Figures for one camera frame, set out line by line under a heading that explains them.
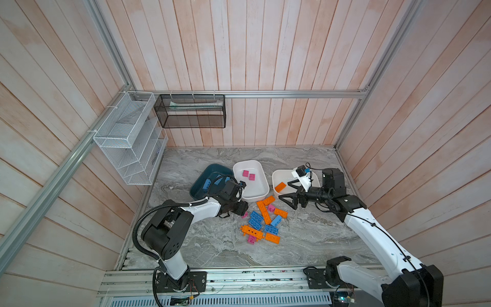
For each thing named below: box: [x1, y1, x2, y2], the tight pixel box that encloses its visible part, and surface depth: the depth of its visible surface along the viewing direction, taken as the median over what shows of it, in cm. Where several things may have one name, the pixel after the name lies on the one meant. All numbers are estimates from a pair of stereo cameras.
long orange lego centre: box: [257, 200, 272, 225], surface depth 95 cm
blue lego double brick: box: [248, 210, 264, 231], surface depth 90 cm
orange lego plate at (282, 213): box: [273, 207, 289, 219], surface depth 94 cm
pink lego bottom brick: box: [246, 234, 257, 245], surface depth 85 cm
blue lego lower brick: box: [264, 224, 279, 236], surface depth 87 cm
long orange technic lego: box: [239, 224, 265, 242], surface depth 87 cm
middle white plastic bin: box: [232, 159, 270, 203], surface depth 106 cm
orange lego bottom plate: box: [265, 232, 281, 245], surface depth 86 cm
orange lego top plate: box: [262, 195, 276, 206], surface depth 98 cm
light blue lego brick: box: [271, 214, 282, 228], surface depth 90 cm
